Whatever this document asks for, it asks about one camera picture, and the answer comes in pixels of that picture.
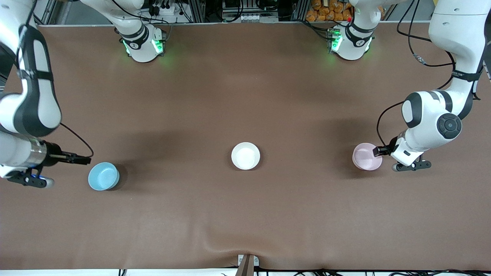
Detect pink bowl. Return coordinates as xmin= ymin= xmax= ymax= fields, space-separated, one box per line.
xmin=352 ymin=143 xmax=383 ymax=171

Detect blue bowl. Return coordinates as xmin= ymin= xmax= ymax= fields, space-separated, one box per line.
xmin=88 ymin=162 xmax=120 ymax=191

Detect white bowl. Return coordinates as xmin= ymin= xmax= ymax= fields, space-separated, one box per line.
xmin=231 ymin=142 xmax=261 ymax=171

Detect brown table mat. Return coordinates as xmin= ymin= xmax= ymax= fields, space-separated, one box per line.
xmin=0 ymin=21 xmax=491 ymax=271

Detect orange packaged snacks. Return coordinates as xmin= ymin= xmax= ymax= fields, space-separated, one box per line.
xmin=306 ymin=0 xmax=353 ymax=22

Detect power strip with black plugs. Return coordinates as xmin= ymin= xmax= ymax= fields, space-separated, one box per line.
xmin=148 ymin=0 xmax=181 ymax=18

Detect white power strip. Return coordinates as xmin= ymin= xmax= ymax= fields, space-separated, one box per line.
xmin=238 ymin=13 xmax=278 ymax=23

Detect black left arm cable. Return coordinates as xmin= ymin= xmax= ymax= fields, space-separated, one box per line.
xmin=396 ymin=0 xmax=457 ymax=90

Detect aluminium frame post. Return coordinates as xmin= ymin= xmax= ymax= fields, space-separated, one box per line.
xmin=292 ymin=0 xmax=308 ymax=21
xmin=187 ymin=0 xmax=206 ymax=23

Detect metal clamp bracket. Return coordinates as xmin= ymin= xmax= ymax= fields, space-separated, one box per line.
xmin=237 ymin=254 xmax=259 ymax=276

